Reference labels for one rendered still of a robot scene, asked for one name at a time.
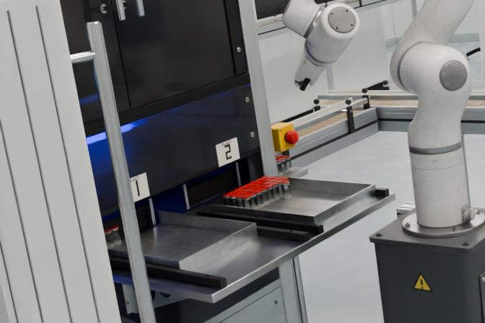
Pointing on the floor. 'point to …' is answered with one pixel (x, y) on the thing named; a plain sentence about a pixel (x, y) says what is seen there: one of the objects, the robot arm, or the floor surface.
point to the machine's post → (268, 160)
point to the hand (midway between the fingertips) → (304, 75)
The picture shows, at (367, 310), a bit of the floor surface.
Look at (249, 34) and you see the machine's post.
